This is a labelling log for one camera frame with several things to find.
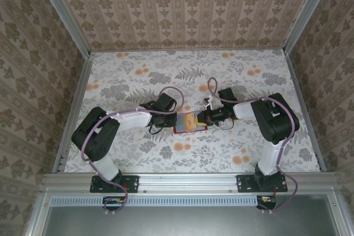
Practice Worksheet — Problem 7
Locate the thin black cable loop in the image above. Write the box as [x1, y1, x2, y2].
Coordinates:
[218, 119, 236, 131]
[148, 122, 166, 135]

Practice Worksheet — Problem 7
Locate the aluminium side rail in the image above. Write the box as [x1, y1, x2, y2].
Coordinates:
[52, 53, 93, 175]
[284, 52, 329, 173]

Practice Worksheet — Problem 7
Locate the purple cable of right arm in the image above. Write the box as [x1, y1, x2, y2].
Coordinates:
[207, 77, 299, 214]

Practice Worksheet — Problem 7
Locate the aluminium frame post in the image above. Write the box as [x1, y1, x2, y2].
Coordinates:
[283, 0, 337, 54]
[32, 0, 92, 56]

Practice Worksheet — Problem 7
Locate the aluminium frame beam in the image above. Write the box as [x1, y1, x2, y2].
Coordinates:
[41, 172, 340, 194]

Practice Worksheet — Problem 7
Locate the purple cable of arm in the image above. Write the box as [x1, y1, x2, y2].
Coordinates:
[81, 86, 185, 216]
[207, 77, 299, 214]

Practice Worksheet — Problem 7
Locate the aluminium back rail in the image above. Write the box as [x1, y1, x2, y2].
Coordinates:
[90, 49, 287, 54]

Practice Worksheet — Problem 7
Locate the floral patterned table cover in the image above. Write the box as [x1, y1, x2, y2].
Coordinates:
[64, 50, 321, 173]

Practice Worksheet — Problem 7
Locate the grey metal panel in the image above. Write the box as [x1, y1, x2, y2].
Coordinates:
[26, 194, 349, 236]

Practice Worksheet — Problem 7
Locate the orange credit card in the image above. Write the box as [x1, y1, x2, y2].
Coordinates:
[182, 112, 197, 132]

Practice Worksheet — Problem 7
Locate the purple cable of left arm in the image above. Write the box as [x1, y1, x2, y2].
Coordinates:
[81, 86, 185, 216]

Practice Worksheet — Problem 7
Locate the white slotted cable duct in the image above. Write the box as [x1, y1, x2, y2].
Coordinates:
[51, 195, 259, 207]

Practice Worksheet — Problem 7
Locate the black connector board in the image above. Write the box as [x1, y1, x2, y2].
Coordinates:
[102, 196, 126, 209]
[256, 195, 277, 209]

